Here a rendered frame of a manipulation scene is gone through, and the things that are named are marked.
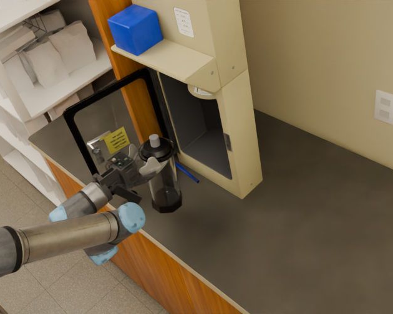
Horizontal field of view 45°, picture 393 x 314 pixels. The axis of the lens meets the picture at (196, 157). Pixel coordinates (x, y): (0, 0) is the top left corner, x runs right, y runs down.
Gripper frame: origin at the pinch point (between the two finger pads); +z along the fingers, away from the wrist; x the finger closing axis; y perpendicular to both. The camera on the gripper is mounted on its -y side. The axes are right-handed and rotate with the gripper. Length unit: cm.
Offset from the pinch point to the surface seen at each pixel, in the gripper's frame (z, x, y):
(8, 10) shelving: 16, 115, 14
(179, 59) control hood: 13.1, -4.8, 27.8
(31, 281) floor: -43, 107, -123
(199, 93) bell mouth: 20.8, -0.2, 9.9
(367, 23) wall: 62, -31, 20
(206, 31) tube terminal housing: 18.7, -11.1, 34.9
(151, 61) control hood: 8.6, 1.6, 27.7
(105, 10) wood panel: 12.2, 23.9, 35.9
